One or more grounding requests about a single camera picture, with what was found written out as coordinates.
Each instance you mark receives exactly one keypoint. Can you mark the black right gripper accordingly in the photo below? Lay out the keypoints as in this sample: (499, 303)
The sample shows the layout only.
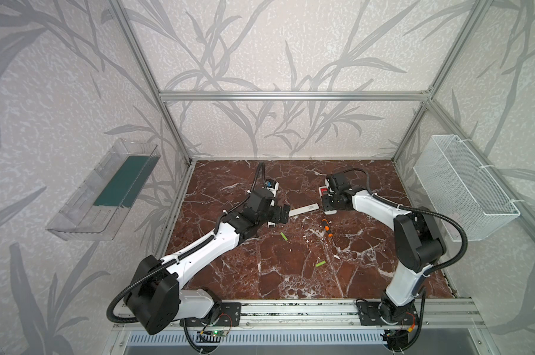
(329, 203)

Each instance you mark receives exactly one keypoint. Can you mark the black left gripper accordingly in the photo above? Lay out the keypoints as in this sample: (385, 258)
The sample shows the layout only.
(281, 213)

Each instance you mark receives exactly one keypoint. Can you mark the red white remote control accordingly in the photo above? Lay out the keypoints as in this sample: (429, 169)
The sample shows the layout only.
(326, 201)

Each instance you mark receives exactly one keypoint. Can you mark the orange black small tool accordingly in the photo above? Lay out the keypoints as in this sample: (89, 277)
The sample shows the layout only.
(327, 228)

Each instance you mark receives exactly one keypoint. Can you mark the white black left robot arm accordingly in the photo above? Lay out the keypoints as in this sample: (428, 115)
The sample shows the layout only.
(157, 297)

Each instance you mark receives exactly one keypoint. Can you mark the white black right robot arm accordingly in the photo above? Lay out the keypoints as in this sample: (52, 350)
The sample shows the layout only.
(418, 244)

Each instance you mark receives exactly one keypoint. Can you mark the green circuit board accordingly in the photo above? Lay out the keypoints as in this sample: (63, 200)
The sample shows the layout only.
(214, 332)

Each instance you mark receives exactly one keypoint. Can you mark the aluminium cage frame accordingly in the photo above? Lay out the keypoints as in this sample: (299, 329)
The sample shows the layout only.
(479, 14)

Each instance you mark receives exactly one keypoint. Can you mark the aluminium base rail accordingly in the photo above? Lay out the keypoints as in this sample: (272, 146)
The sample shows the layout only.
(314, 314)

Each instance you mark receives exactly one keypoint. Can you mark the white wire mesh basket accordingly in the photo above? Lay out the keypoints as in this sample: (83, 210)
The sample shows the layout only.
(460, 187)

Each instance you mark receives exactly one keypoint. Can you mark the clear plastic wall tray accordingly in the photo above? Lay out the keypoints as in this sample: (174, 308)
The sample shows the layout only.
(100, 205)

